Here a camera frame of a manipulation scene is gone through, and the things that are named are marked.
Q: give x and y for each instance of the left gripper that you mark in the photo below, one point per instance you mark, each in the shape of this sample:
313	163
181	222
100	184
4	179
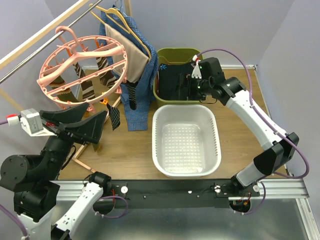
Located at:
92	127

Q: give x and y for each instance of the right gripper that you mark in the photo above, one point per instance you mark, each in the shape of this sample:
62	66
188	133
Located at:
193	96

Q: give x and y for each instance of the olive wavy striped sock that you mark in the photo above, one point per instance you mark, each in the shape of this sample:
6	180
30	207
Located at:
65	95

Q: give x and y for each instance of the pink round clip hanger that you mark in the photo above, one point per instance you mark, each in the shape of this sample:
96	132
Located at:
69	55

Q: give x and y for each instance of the black white striped sock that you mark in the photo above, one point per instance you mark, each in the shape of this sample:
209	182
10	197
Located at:
114	115

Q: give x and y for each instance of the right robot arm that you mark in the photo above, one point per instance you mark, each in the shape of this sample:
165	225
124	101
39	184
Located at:
277	144

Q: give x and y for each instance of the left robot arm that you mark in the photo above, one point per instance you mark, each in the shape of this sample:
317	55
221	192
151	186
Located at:
32	177

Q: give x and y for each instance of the yellow wooden hanger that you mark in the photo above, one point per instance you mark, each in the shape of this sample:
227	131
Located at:
122	22

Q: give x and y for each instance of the black folded clothes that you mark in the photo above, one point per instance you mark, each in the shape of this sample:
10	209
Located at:
172	82

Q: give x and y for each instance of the olive green bin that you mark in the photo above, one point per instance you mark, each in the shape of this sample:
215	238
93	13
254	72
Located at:
174	64

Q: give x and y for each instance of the blue checkered shirt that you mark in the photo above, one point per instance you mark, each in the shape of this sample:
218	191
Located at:
137	120

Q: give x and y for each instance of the white plastic basket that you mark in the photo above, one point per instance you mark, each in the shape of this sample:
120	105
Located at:
185	141

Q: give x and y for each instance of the beige cloth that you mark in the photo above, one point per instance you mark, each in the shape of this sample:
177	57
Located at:
136	59

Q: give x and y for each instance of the metal rack rod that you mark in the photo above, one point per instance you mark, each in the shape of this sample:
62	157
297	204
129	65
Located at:
45	42

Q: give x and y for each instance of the wooden clothes rack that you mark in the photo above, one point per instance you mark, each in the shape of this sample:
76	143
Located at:
116	87

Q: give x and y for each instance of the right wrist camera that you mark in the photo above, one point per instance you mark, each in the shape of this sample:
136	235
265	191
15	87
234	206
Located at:
196	73

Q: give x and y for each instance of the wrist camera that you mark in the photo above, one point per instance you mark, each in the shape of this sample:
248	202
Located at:
30	121
196	73

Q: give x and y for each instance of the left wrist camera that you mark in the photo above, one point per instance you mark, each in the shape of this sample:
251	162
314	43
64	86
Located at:
30	121

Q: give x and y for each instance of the black mounting base rail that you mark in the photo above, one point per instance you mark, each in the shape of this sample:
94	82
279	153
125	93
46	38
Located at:
179	193

